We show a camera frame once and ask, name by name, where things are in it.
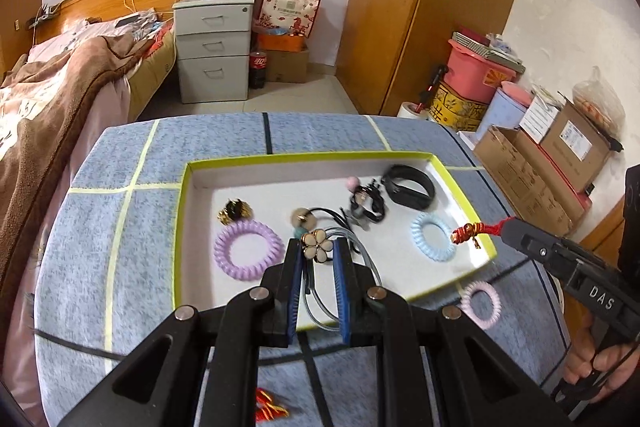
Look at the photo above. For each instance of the blue plaid bed sheet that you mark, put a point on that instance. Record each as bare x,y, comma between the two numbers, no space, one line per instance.
106,278

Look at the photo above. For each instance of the black tie with teal beads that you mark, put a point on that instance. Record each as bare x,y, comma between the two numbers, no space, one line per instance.
317,229

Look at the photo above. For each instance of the large brown cardboard box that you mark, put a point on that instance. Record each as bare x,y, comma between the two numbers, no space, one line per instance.
534,186

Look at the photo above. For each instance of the orange box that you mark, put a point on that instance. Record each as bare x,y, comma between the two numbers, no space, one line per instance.
281,43

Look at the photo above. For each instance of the person right hand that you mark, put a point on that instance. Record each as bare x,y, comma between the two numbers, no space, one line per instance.
582,359

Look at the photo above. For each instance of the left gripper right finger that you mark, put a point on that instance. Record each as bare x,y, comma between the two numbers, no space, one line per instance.
372,316

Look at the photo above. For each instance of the plastic bag of snacks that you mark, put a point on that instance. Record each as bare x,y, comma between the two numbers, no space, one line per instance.
598,101

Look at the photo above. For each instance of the small labelled cardboard box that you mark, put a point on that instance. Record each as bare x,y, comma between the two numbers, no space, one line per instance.
578,147

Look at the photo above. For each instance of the black wristband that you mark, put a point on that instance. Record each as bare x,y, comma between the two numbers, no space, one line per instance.
409,187

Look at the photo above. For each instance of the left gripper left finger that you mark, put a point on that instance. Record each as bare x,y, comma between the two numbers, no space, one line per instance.
264,316

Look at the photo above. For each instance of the grey drawer nightstand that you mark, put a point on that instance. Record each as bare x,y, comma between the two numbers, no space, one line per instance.
212,39

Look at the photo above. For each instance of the cola bottle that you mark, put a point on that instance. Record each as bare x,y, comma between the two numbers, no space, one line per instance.
257,72

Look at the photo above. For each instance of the brown blanket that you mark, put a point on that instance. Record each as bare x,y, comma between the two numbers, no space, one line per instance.
44,107

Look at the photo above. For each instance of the black tie with pink ball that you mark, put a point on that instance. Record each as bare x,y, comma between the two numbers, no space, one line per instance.
366,202

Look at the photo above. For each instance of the red knot charm tie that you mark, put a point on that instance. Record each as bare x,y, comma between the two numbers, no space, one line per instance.
470,231

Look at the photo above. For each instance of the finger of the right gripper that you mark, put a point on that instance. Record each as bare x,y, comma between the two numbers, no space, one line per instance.
558,255

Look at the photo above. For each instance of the pink plastic basket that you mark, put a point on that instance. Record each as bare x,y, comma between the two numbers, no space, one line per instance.
472,76

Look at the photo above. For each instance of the green shallow cardboard tray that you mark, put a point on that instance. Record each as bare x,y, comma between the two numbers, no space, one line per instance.
274,186

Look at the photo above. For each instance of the light blue round container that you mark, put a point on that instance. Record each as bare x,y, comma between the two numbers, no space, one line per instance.
506,109

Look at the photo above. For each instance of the black gold scrunchie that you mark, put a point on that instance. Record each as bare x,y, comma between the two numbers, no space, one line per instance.
234,211

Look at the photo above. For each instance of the red patterned gift bag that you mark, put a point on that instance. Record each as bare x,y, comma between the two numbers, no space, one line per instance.
295,16

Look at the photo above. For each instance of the yellow patterned tin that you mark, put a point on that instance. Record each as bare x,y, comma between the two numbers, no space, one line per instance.
455,112

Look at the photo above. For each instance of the white tape roll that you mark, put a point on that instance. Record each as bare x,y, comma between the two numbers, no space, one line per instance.
409,110

